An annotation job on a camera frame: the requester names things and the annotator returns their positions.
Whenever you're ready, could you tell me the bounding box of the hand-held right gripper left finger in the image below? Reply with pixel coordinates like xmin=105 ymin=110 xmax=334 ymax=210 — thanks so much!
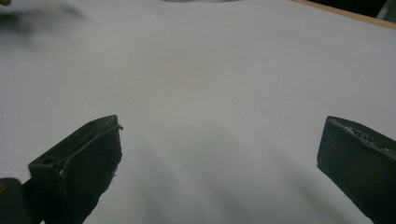
xmin=27 ymin=114 xmax=124 ymax=224

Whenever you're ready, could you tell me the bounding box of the pale metal stand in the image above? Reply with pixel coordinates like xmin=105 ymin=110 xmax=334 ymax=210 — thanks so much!
xmin=375 ymin=0 xmax=396 ymax=23

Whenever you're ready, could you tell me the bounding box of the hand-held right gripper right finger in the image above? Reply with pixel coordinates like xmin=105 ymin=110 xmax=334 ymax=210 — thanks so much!
xmin=317 ymin=115 xmax=396 ymax=224

